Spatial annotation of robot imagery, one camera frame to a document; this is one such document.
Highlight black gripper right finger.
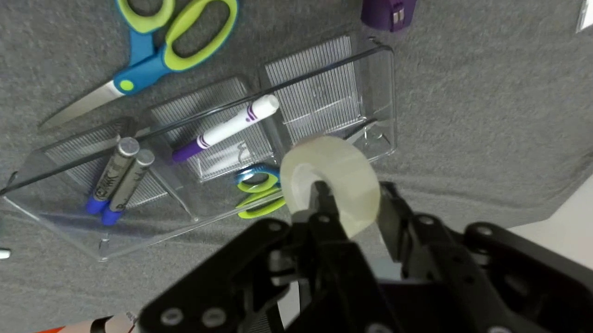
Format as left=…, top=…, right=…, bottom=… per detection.
left=378, top=184, right=593, bottom=333

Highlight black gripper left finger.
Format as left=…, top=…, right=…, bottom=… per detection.
left=139, top=182, right=396, bottom=333

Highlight purple folded umbrella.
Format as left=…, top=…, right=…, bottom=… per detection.
left=361, top=0, right=417, bottom=32

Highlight purple white marker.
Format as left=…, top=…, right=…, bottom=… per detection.
left=172, top=95, right=280, bottom=163

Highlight green blue scissors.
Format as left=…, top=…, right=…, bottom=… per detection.
left=235, top=165, right=285, bottom=221
left=39, top=0, right=241, bottom=130

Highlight clear acrylic desk organizer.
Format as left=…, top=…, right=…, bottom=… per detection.
left=4, top=36, right=395, bottom=261

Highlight grey table cloth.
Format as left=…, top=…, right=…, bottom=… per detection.
left=0, top=0, right=593, bottom=333

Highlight clear tape roll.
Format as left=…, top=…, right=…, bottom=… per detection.
left=280, top=135, right=382, bottom=237

